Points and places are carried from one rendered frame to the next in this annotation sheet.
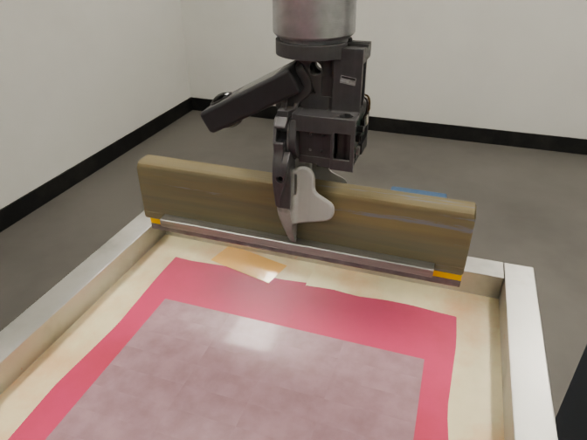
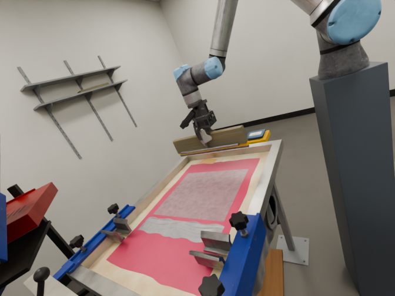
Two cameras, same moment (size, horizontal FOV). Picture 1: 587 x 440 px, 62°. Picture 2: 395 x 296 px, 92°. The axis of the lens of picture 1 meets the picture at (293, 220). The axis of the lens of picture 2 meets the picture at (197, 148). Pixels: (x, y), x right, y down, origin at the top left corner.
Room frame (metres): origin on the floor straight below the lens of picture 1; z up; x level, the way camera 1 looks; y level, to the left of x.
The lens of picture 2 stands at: (-0.34, -0.24, 1.39)
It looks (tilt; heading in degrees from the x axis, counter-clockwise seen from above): 19 degrees down; 20
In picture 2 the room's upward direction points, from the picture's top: 24 degrees counter-clockwise
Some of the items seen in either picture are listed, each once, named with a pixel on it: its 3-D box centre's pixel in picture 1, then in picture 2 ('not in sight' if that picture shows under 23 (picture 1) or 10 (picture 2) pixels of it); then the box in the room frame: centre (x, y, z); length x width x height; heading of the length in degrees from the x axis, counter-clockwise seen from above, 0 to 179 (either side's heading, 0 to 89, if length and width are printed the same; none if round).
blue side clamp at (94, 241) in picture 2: not in sight; (107, 237); (0.11, 0.42, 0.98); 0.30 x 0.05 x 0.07; 162
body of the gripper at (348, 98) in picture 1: (320, 102); (201, 115); (0.47, -0.03, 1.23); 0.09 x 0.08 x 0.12; 72
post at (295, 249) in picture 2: not in sight; (276, 199); (0.75, -0.21, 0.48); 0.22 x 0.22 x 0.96; 72
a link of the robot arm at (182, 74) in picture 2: not in sight; (186, 80); (0.47, -0.02, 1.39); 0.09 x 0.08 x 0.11; 80
